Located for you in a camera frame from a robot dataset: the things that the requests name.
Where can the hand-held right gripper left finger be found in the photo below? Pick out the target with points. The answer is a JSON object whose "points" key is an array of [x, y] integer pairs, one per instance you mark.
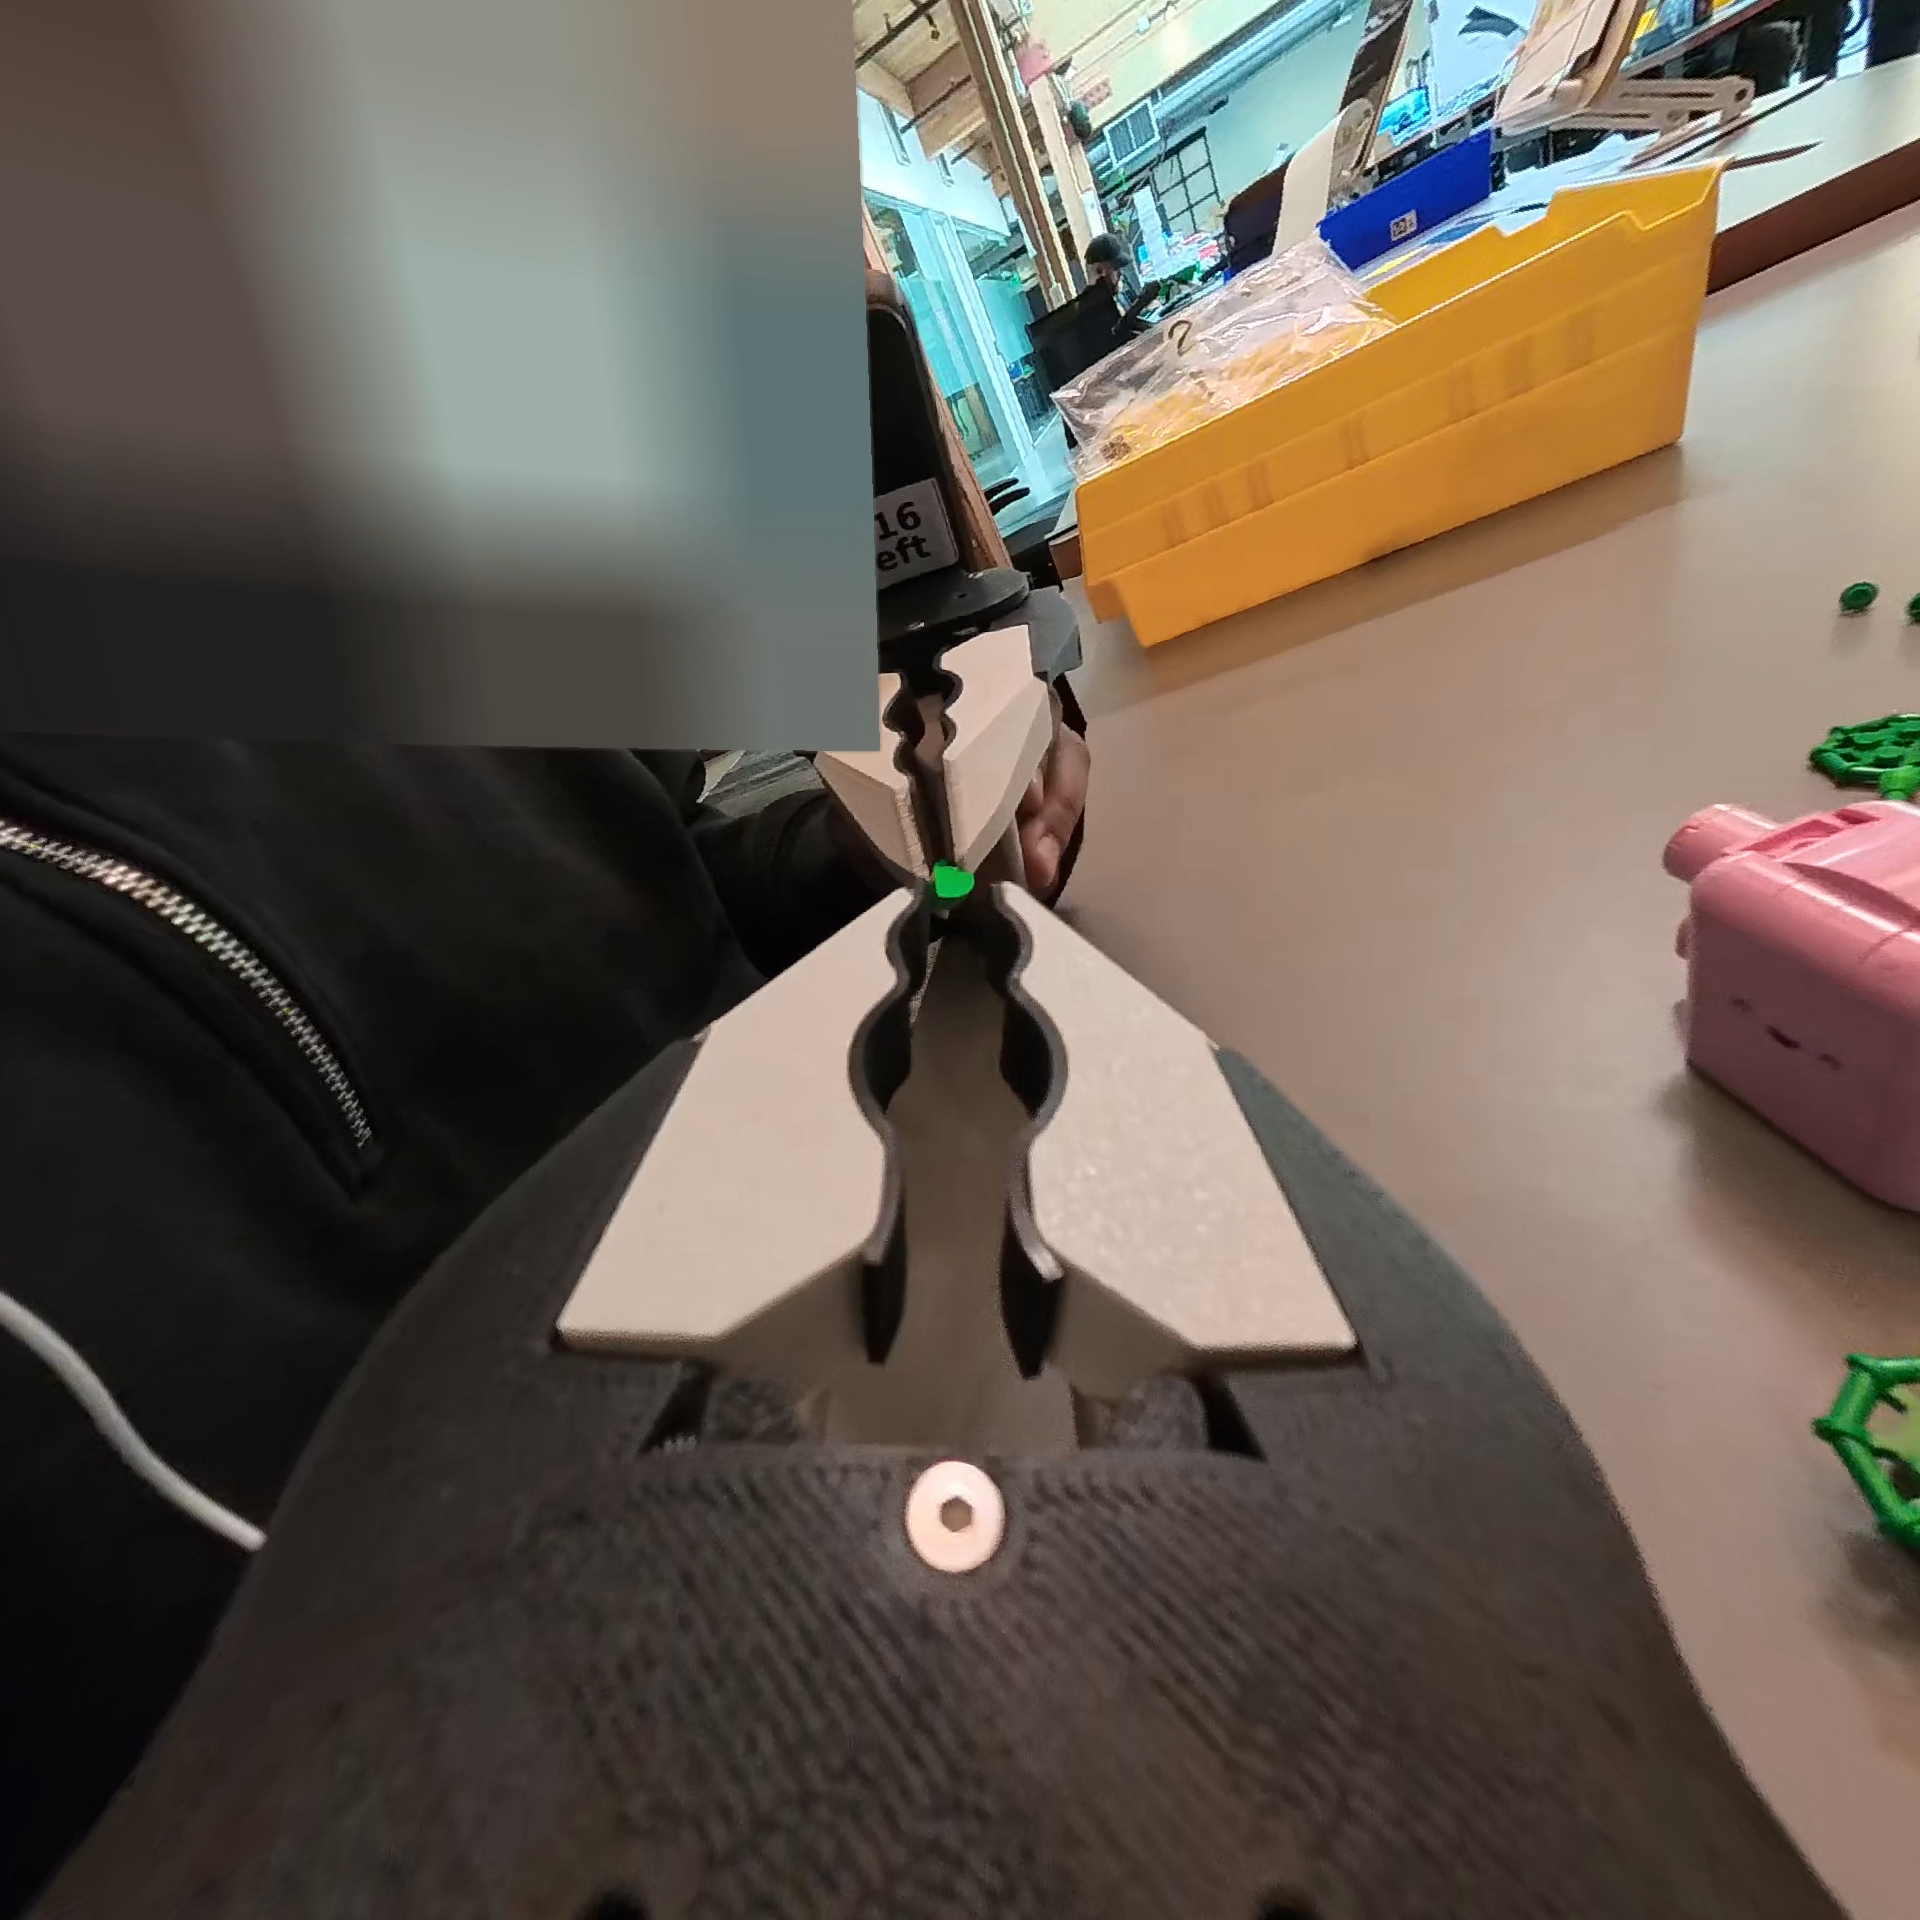
{"points": [[735, 1201]]}

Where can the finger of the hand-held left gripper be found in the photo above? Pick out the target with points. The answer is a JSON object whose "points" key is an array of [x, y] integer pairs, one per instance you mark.
{"points": [[998, 734], [879, 803]]}

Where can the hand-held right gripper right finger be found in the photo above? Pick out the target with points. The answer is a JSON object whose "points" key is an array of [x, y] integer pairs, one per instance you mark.
{"points": [[1185, 1201]]}

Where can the small green toy brick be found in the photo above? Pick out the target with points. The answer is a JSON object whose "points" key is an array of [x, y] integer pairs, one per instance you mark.
{"points": [[948, 886]]}

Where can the person's left forearm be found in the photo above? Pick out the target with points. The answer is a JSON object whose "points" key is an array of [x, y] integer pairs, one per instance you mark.
{"points": [[779, 886]]}

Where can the person's left hand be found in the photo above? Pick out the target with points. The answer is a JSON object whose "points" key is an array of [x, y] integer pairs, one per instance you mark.
{"points": [[1060, 819]]}

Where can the clear plastic bag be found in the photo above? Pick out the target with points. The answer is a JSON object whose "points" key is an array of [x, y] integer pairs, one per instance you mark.
{"points": [[1201, 359]]}

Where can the yellow storage bin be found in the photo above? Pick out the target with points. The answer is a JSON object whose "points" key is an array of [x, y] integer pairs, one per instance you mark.
{"points": [[1424, 435]]}

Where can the person's black jacket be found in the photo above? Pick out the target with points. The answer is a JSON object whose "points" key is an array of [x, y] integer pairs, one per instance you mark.
{"points": [[224, 1124]]}

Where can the blue storage bin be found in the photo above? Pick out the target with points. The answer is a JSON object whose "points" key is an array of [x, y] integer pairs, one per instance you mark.
{"points": [[1411, 211]]}

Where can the pink brick-built toy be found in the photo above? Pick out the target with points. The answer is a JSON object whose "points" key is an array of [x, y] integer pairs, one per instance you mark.
{"points": [[1816, 1019]]}

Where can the small toy tree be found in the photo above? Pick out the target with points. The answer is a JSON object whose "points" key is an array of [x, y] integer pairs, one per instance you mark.
{"points": [[1834, 1424]]}

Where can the green stem with web disc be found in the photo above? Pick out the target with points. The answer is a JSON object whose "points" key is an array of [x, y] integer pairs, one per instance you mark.
{"points": [[1875, 751]]}

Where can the row of green toy studs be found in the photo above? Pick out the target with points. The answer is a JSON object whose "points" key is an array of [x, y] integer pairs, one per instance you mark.
{"points": [[1857, 594]]}

